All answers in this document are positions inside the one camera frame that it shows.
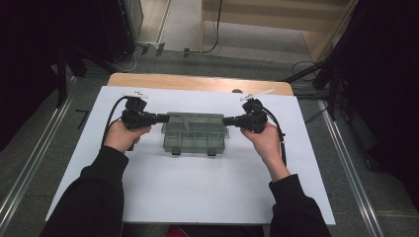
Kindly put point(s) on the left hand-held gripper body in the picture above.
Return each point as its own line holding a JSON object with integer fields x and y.
{"x": 135, "y": 118}

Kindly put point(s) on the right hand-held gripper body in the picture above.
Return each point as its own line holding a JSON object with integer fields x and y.
{"x": 253, "y": 120}

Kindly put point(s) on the clear grey-green compartment box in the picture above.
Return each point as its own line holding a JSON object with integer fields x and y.
{"x": 194, "y": 138}

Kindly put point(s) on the person's left hand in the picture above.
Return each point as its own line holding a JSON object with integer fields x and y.
{"x": 122, "y": 138}

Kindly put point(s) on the person's right hand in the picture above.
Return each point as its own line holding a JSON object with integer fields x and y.
{"x": 268, "y": 144}

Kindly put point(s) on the white power strip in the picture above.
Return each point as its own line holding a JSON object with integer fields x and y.
{"x": 148, "y": 44}

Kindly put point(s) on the white table board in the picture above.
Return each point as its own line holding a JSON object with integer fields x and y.
{"x": 197, "y": 191}

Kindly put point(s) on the black metal stand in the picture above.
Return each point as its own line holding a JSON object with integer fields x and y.
{"x": 332, "y": 92}
{"x": 61, "y": 82}

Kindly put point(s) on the dark computer tower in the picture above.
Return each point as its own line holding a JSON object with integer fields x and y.
{"x": 115, "y": 26}

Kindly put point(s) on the beige wooden furniture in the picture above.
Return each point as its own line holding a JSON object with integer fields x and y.
{"x": 263, "y": 15}

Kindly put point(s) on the red cloth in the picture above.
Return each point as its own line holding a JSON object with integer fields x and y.
{"x": 176, "y": 232}

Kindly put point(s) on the black curtain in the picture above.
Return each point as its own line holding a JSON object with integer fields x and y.
{"x": 29, "y": 65}
{"x": 388, "y": 82}

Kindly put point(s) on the metal floor rail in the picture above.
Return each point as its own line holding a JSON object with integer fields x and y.
{"x": 33, "y": 158}
{"x": 346, "y": 158}

